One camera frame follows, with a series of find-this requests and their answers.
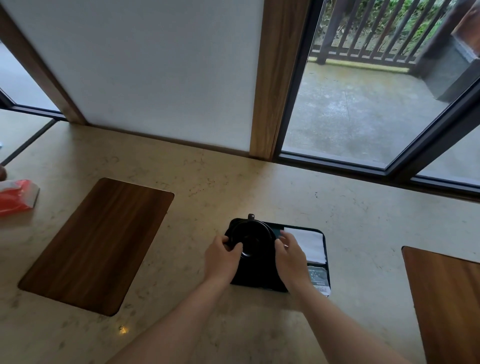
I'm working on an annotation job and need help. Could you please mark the person's left hand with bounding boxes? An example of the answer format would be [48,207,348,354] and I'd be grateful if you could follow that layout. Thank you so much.
[203,235,244,288]

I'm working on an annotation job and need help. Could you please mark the person's right hand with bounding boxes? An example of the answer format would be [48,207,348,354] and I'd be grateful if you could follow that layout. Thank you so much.
[274,230,314,295]

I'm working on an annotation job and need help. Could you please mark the white napkin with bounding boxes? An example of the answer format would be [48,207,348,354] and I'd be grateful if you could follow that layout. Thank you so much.
[283,226,328,265]

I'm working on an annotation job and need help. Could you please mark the grey sachet packets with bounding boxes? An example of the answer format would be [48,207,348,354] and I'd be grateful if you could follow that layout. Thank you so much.
[306,265,332,297]

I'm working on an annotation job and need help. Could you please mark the dark green tray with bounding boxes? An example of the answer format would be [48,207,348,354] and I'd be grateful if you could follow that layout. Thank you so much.
[224,218,332,297]

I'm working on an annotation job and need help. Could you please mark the black saucer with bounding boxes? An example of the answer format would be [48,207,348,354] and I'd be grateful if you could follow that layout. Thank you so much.
[224,219,290,293]

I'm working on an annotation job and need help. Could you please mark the black cup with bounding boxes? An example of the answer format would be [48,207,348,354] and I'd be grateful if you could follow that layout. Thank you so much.
[226,213,278,259]

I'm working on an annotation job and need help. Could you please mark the person's left forearm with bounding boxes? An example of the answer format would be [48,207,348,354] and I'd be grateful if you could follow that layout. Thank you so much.
[106,277,235,364]

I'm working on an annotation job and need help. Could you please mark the person's right forearm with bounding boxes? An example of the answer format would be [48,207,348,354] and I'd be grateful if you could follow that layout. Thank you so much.
[292,283,412,364]

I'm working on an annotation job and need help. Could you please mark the red tissue pack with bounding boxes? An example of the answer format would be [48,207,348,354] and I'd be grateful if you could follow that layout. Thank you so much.
[0,179,41,217]

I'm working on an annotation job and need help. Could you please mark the brown wooden placemat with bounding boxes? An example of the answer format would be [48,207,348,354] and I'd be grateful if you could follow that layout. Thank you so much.
[401,245,480,364]
[17,177,175,317]

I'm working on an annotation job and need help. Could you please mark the wooden balcony railing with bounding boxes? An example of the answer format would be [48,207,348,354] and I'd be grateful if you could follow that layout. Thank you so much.
[309,0,457,69]

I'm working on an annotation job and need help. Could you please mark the dark outdoor pillar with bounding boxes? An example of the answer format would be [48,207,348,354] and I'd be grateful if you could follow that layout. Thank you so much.
[410,0,480,104]

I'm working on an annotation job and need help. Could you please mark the wooden wall trim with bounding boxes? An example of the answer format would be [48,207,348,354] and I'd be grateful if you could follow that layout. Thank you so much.
[0,5,89,126]
[249,0,312,162]

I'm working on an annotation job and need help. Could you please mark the dark window frame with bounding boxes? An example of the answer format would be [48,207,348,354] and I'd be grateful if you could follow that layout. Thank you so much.
[273,0,480,202]
[0,88,68,122]

